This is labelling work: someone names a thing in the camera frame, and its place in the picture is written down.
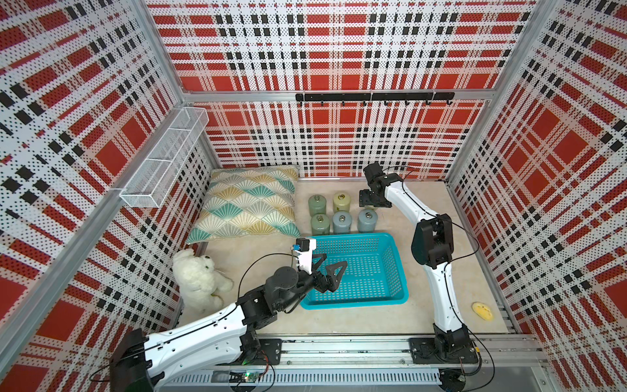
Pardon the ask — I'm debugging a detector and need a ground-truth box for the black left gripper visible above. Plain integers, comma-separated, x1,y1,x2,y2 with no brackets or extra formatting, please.
277,252,346,311

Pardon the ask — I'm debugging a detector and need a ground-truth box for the blue-grey tea canister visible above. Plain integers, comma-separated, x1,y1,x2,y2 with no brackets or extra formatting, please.
332,211,353,235
357,208,378,233

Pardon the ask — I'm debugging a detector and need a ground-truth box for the dark green tea canister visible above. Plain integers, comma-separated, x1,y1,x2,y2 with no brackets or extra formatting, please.
308,194,327,217
310,213,331,236

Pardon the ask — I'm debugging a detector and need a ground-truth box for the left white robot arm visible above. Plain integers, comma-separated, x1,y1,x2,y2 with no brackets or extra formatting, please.
108,254,348,391

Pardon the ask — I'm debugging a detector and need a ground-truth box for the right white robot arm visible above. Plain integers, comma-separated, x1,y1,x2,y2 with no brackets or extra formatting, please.
359,163,474,363

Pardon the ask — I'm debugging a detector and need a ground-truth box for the teal plastic basket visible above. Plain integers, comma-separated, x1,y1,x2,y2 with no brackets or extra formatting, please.
300,233,409,310

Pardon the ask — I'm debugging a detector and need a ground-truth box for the geometric fan pattern pillow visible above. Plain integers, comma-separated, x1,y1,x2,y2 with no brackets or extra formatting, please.
186,165,300,244

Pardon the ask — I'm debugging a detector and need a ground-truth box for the white plush bear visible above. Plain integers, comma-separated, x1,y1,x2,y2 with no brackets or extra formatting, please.
172,248,233,316

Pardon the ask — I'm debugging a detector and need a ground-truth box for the green circuit board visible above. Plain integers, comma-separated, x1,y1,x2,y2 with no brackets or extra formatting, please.
229,371,262,384

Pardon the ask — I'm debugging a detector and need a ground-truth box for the yellow sponge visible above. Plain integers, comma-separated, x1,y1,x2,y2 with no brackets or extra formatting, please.
471,302,494,321

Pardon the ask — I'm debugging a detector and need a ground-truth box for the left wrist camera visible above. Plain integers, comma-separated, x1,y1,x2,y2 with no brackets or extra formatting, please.
292,238,317,274

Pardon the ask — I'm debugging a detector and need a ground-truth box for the black hook rail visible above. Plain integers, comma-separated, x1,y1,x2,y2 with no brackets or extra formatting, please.
295,91,456,104

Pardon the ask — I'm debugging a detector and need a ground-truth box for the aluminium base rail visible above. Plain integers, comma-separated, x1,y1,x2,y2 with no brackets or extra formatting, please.
159,334,558,391

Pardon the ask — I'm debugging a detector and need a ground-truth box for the white wire mesh shelf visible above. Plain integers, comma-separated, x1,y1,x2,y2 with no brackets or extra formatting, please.
120,107,208,208

